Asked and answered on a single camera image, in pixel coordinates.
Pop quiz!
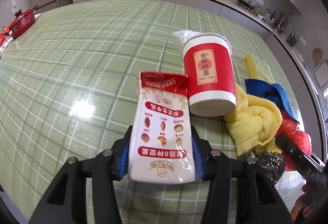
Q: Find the red plastic bag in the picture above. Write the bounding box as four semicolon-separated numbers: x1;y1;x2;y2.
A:
273;110;312;172

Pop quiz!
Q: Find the right hand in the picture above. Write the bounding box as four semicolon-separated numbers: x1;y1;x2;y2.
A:
290;184;313;221

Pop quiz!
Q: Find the steel wool scrubber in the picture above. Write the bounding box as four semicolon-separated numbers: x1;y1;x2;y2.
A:
257;151;286;185

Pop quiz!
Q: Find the yellow cloth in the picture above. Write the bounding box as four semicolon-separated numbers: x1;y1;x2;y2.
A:
223;85;282;157

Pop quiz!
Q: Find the green checkered tablecloth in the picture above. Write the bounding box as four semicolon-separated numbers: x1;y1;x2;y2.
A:
1;0;301;218

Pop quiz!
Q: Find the blue cloth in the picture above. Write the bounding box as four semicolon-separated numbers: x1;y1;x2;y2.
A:
245;78;300;124

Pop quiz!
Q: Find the red paper cup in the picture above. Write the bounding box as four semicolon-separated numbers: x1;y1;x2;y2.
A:
182;33;236;117

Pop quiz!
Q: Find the yellow green sponge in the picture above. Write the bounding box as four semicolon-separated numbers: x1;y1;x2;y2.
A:
245;53;275;84

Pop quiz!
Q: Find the round woven trivet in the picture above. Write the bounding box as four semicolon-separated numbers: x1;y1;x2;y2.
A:
312;48;324;63

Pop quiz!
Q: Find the white crumpled tissue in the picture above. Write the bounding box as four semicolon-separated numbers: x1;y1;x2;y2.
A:
173;30;201;44

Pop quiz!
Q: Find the black utensil holder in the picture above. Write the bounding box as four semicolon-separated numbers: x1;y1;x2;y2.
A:
286;31;297;47

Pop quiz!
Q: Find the red pot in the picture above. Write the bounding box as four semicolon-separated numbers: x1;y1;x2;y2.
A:
2;8;35;40

